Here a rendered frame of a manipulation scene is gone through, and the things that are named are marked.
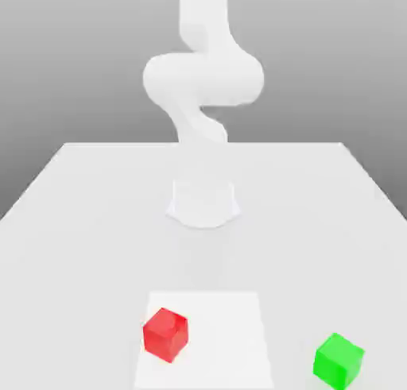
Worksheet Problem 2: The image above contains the small red cube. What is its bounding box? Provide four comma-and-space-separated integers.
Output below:
141, 307, 190, 365

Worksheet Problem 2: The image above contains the small green cube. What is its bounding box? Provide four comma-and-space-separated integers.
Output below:
312, 331, 366, 390

